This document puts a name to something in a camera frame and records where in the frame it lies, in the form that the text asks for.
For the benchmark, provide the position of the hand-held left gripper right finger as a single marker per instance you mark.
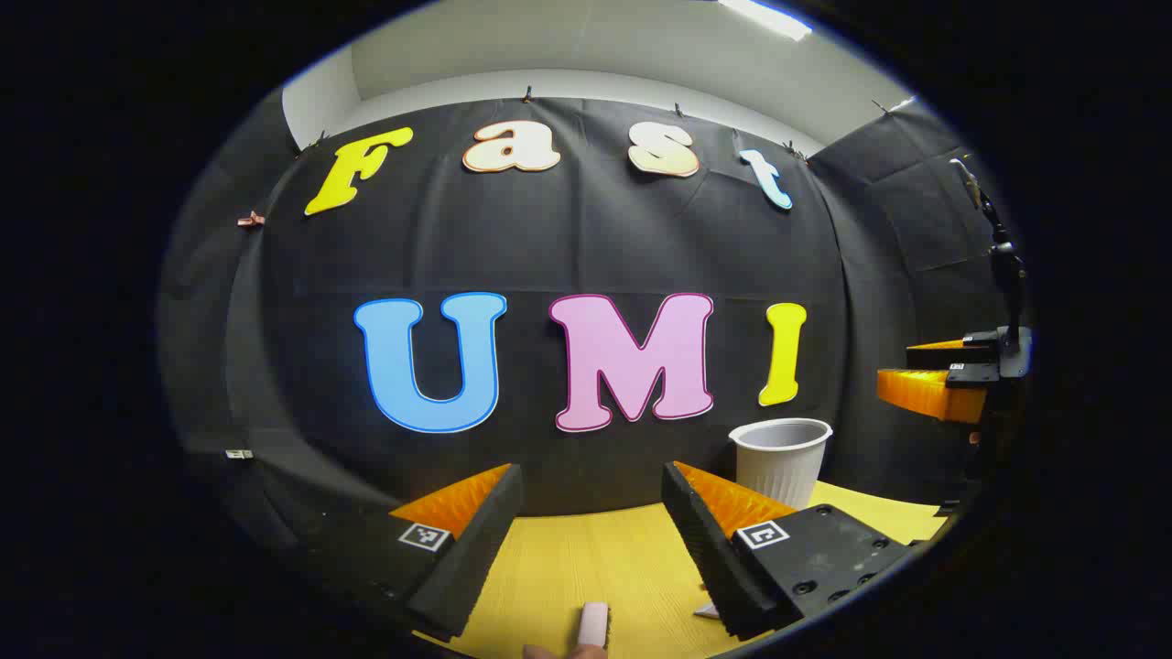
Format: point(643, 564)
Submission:
point(710, 558)

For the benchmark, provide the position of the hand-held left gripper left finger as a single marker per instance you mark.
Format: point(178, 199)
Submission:
point(476, 558)

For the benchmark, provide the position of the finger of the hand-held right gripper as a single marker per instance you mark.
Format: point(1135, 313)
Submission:
point(925, 394)
point(938, 351)

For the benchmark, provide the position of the white ribbed garbage bin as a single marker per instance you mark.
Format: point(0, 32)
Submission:
point(778, 471)

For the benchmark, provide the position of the small pale purple broom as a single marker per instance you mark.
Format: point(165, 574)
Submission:
point(595, 625)

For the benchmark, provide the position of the yellow wooden desktop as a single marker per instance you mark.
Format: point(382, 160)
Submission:
point(595, 558)

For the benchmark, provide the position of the ceiling light strip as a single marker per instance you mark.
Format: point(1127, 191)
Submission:
point(765, 18)

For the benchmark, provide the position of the small pink clip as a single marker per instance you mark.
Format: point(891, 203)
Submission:
point(250, 220)

